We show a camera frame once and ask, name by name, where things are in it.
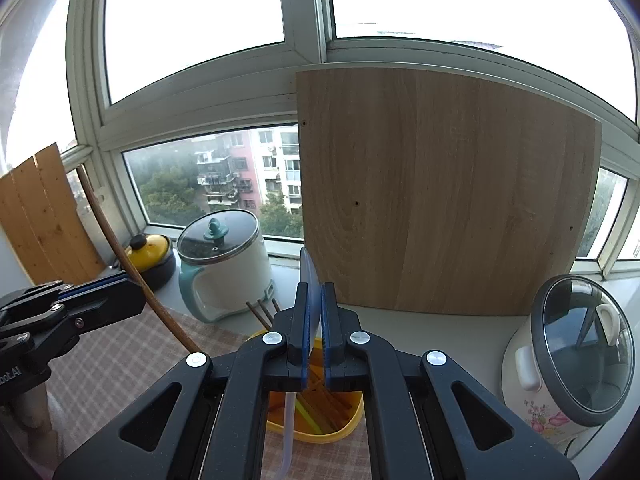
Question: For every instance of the white floral rice cooker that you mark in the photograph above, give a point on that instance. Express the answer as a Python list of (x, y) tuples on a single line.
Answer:
[(525, 395)]

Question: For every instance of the yellow plastic container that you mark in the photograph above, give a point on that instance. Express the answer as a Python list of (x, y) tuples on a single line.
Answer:
[(320, 437)]

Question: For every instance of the glass lid teal knob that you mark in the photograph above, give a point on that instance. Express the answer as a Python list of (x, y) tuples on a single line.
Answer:
[(235, 240)]

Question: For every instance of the grey-rimmed glass cooker lid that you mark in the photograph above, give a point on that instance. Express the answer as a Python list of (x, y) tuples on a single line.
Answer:
[(575, 350)]

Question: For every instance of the pine plank board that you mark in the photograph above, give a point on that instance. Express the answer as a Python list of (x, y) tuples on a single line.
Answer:
[(45, 220)]

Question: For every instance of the white teal electric pot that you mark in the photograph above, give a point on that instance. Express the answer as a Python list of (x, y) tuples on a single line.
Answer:
[(240, 285)]

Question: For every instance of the light wooden board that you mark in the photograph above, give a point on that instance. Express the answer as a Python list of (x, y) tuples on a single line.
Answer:
[(425, 185)]

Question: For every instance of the white window frame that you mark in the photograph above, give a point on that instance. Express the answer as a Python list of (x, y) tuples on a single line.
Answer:
[(300, 10)]

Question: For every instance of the apartment buildings outside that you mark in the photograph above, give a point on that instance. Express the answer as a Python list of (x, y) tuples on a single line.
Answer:
[(260, 160)]

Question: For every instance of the yellow clay pot lid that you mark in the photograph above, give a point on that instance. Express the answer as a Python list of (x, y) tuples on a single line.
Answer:
[(150, 255)]

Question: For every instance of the pink plaid tablecloth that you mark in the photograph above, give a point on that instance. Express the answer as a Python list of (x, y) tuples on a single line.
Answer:
[(115, 375)]

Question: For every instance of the person's left hand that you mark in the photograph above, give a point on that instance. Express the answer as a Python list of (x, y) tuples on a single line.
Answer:
[(31, 407)]

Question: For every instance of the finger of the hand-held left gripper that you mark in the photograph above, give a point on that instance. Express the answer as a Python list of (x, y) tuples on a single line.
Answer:
[(105, 305), (30, 297)]

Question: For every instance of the black clay pot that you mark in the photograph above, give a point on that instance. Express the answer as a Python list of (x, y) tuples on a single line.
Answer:
[(162, 274)]

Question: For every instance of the red-tipped wooden chopstick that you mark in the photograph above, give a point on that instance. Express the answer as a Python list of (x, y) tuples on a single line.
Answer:
[(325, 400), (172, 325), (264, 312), (340, 402), (255, 314), (275, 306)]

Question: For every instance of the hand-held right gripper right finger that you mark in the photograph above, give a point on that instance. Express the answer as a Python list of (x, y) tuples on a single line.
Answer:
[(327, 355)]

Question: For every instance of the green plastic spoon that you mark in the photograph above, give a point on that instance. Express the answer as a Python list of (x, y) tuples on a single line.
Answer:
[(307, 415)]

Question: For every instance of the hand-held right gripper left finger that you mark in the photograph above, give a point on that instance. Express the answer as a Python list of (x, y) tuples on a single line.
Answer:
[(303, 345)]

